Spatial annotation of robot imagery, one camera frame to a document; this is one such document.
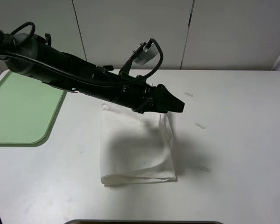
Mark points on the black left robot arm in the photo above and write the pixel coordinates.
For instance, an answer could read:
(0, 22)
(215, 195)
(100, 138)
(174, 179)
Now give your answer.
(26, 53)

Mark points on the clear tape marker middle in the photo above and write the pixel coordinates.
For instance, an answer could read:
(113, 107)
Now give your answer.
(199, 125)

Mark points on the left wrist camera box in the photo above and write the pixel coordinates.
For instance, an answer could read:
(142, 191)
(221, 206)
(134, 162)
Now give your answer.
(144, 53)

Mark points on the light green plastic tray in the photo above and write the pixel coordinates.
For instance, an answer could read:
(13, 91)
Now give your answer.
(28, 110)

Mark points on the clear tape marker near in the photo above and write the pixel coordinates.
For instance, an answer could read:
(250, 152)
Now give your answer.
(205, 169)

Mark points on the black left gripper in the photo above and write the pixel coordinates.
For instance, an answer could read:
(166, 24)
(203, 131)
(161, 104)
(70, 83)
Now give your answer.
(159, 99)

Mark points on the white short sleeve shirt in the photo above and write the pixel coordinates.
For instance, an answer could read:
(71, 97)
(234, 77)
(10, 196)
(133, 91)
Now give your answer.
(135, 148)

